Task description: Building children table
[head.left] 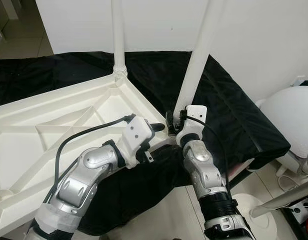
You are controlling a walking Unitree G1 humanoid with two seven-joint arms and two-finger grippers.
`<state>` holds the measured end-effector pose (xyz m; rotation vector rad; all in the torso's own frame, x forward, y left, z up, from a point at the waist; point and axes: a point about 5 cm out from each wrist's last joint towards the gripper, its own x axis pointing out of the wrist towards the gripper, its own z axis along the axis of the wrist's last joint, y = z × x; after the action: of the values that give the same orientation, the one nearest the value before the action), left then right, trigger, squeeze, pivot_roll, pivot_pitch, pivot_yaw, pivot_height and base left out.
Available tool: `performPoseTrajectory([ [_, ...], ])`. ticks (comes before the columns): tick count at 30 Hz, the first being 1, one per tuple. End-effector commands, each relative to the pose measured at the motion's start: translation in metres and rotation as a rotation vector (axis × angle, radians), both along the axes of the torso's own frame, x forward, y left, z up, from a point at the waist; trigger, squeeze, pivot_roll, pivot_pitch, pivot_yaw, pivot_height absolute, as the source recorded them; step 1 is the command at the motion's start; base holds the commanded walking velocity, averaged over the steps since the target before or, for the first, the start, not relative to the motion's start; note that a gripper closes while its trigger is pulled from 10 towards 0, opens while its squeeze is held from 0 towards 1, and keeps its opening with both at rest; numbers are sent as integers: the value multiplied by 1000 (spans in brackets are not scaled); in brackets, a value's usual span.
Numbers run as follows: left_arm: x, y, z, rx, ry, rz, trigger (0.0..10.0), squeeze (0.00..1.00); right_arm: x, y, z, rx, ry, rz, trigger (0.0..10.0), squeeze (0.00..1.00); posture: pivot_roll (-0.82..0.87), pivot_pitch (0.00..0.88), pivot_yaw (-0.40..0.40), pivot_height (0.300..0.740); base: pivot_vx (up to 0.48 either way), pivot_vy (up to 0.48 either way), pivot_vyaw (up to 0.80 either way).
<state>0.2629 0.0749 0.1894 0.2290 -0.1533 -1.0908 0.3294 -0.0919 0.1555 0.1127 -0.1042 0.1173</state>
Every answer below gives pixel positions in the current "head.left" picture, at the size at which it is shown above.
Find black cloth table cover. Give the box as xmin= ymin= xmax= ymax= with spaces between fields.
xmin=0 ymin=50 xmax=293 ymax=236

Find white stand pole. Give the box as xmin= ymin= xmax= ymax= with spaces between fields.
xmin=250 ymin=180 xmax=308 ymax=219

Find white plastic table leg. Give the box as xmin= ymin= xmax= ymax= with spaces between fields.
xmin=171 ymin=0 xmax=230 ymax=126
xmin=110 ymin=0 xmax=129 ymax=83

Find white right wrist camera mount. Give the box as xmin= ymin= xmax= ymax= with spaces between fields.
xmin=175 ymin=105 xmax=209 ymax=147

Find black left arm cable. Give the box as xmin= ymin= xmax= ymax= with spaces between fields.
xmin=41 ymin=114 xmax=138 ymax=207

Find white power adapter box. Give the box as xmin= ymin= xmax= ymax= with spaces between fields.
xmin=289 ymin=199 xmax=308 ymax=222

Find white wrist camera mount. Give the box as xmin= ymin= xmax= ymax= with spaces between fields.
xmin=175 ymin=105 xmax=209 ymax=147
xmin=116 ymin=115 xmax=156 ymax=169

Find pink padded table edge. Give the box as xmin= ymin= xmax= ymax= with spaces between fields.
xmin=229 ymin=161 xmax=251 ymax=177

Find white wall socket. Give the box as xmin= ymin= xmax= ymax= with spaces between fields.
xmin=293 ymin=76 xmax=308 ymax=87

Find white round stand base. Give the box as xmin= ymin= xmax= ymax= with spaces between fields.
xmin=233 ymin=194 xmax=276 ymax=237

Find white floor cable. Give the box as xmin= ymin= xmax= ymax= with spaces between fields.
xmin=276 ymin=172 xmax=296 ymax=192

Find dark metal table leg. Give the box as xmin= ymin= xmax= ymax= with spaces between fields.
xmin=229 ymin=167 xmax=256 ymax=189

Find white rounded appliance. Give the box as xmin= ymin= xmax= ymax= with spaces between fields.
xmin=258 ymin=86 xmax=308 ymax=162

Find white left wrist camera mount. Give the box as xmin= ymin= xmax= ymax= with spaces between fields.
xmin=116 ymin=115 xmax=156 ymax=169

